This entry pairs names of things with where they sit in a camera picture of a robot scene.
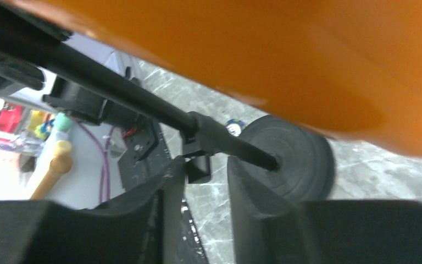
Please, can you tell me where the black microphone desk stand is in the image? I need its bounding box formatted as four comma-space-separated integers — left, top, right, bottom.
0, 0, 337, 205

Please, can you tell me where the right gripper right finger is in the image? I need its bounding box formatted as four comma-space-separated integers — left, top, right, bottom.
227, 157, 422, 263

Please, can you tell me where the orange toy microphone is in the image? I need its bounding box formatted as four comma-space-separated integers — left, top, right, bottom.
10, 1, 422, 157

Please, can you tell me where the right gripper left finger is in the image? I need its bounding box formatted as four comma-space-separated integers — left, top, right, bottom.
0, 156, 185, 263

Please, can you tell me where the wooden stick background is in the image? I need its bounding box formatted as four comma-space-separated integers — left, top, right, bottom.
29, 140, 73, 200

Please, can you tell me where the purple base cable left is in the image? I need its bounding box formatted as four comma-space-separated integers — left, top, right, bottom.
76, 122, 117, 203

